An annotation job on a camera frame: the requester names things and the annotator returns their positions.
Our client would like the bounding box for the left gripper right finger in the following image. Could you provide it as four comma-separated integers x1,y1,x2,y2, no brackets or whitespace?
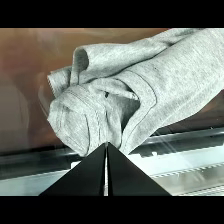
106,142,172,197

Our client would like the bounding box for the silver frame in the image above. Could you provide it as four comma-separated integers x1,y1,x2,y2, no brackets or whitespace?
0,126,224,197

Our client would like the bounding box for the grey garment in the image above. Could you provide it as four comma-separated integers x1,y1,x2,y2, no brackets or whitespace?
46,28,224,158

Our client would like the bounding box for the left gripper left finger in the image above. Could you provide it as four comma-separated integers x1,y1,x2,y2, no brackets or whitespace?
39,142,107,197

